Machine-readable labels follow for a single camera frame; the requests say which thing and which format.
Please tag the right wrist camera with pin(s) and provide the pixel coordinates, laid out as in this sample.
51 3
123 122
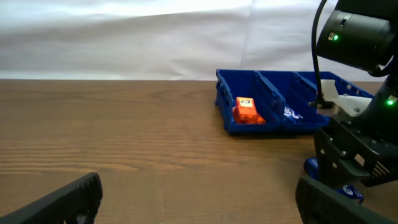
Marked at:
351 104

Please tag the blue tray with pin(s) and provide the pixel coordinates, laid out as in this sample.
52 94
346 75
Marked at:
248 84

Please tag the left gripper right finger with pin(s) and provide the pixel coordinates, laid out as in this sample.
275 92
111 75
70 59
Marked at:
326 208

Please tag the orange candy box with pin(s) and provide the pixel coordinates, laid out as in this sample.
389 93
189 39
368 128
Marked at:
261 120
246 109

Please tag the blue candy pack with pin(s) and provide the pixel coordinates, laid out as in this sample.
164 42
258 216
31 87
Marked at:
292 114
311 168

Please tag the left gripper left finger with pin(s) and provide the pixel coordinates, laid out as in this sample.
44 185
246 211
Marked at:
71 202

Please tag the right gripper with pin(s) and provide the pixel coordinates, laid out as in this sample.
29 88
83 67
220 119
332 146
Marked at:
348 130

